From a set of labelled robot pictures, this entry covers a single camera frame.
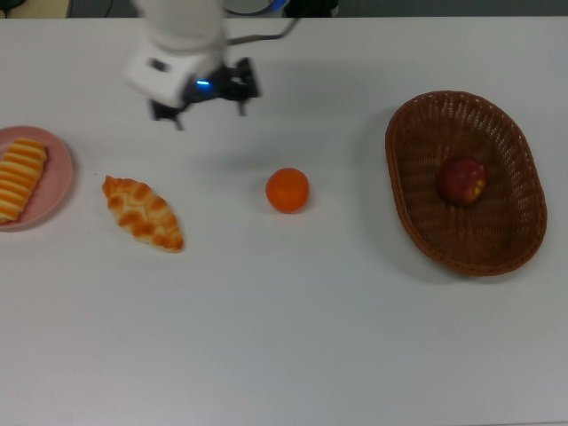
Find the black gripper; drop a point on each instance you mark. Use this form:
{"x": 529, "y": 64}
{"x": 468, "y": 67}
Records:
{"x": 210, "y": 86}

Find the toy orange fruit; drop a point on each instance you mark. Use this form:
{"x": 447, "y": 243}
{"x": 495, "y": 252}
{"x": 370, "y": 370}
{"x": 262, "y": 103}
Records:
{"x": 287, "y": 191}

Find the braided toy bread loaf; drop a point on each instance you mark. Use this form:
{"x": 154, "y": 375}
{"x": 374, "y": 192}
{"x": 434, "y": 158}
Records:
{"x": 142, "y": 213}

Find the striped toy bread roll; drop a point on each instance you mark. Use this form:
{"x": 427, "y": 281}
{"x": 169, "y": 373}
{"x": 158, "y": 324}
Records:
{"x": 20, "y": 177}

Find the red toy apple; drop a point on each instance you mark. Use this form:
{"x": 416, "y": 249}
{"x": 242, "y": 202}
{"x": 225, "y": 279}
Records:
{"x": 461, "y": 179}

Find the pink plate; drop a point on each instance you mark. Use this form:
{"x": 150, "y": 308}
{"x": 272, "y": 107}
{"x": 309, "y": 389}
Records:
{"x": 55, "y": 177}

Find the brown woven basket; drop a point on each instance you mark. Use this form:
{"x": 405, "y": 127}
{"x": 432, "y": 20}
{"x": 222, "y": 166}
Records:
{"x": 466, "y": 239}

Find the black object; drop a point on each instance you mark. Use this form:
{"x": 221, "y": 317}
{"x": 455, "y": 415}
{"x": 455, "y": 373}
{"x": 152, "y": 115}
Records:
{"x": 310, "y": 6}

